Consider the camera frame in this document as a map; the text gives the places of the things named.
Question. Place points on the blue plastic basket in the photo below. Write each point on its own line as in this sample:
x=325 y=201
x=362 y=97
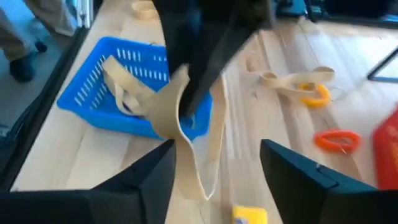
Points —
x=93 y=105

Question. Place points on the red plastic basket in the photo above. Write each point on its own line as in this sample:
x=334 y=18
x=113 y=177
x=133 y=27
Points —
x=387 y=149

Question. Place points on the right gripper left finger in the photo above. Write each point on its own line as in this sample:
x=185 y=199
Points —
x=93 y=208

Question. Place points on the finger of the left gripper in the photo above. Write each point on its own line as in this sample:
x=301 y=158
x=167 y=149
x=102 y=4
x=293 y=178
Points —
x=182 y=46
x=217 y=53

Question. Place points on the small yellow box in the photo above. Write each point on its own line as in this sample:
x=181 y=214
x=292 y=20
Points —
x=248 y=216

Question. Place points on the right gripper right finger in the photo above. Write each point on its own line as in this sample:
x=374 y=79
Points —
x=326 y=205

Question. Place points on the red orange small toy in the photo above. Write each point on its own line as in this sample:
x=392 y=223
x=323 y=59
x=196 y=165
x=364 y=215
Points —
x=323 y=99

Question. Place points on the black castor wheel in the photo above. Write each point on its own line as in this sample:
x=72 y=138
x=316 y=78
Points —
x=41 y=46

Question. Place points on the beige rubber band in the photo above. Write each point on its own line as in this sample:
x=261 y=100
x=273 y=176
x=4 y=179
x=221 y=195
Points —
x=168 y=105
x=124 y=81
x=311 y=76
x=146 y=15

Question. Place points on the silver aluminium post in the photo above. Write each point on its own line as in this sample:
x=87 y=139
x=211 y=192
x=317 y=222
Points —
x=83 y=12

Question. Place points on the person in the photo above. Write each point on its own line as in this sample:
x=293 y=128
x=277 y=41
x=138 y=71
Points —
x=12 y=37

